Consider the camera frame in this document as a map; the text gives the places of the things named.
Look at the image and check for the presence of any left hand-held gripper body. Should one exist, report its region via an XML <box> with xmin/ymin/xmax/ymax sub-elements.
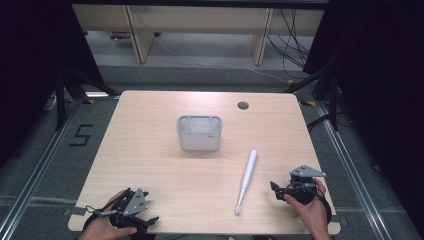
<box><xmin>109</xmin><ymin>187</ymin><xmax>150</xmax><ymax>232</ymax></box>

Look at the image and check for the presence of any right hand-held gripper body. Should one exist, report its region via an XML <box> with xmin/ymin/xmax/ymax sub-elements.
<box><xmin>279</xmin><ymin>164</ymin><xmax>327</xmax><ymax>205</ymax></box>

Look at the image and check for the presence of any white electric toothbrush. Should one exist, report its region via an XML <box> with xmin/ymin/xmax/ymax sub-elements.
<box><xmin>234</xmin><ymin>149</ymin><xmax>259</xmax><ymax>216</ymax></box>

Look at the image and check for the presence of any white plastic storage box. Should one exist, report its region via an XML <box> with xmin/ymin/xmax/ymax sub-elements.
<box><xmin>176</xmin><ymin>114</ymin><xmax>223</xmax><ymax>152</ymax></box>

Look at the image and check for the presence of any person's right hand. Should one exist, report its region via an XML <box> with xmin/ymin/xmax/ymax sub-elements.
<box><xmin>283</xmin><ymin>178</ymin><xmax>332</xmax><ymax>240</ymax></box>

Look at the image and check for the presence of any person's left hand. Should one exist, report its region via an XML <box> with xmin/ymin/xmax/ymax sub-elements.
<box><xmin>77</xmin><ymin>189</ymin><xmax>138</xmax><ymax>240</ymax></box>

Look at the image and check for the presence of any black metal stand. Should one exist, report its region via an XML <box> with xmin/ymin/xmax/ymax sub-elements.
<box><xmin>54</xmin><ymin>66</ymin><xmax>119</xmax><ymax>132</ymax></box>
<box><xmin>283</xmin><ymin>64</ymin><xmax>342</xmax><ymax>132</ymax></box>

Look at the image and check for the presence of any black curtain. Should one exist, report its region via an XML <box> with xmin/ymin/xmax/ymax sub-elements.
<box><xmin>0</xmin><ymin>0</ymin><xmax>105</xmax><ymax>169</ymax></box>
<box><xmin>302</xmin><ymin>0</ymin><xmax>424</xmax><ymax>231</ymax></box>

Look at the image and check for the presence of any light wooden desk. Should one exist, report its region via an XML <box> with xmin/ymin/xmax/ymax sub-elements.
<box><xmin>72</xmin><ymin>3</ymin><xmax>326</xmax><ymax>66</ymax></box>

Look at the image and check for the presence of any black wrist strap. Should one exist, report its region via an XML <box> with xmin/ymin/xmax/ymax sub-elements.
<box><xmin>315</xmin><ymin>194</ymin><xmax>333</xmax><ymax>225</ymax></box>

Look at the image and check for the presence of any grey strap with clip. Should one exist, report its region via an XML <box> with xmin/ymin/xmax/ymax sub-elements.
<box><xmin>84</xmin><ymin>205</ymin><xmax>113</xmax><ymax>218</ymax></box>

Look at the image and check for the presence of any metal floor rail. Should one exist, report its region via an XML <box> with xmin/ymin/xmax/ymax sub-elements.
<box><xmin>314</xmin><ymin>100</ymin><xmax>395</xmax><ymax>240</ymax></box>
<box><xmin>0</xmin><ymin>96</ymin><xmax>85</xmax><ymax>240</ymax></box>

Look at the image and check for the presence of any black cable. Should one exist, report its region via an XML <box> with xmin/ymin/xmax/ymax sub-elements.
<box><xmin>306</xmin><ymin>112</ymin><xmax>348</xmax><ymax>133</ymax></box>

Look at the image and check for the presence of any bundle of black cables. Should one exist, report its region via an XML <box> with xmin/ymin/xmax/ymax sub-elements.
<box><xmin>265</xmin><ymin>8</ymin><xmax>312</xmax><ymax>80</ymax></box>

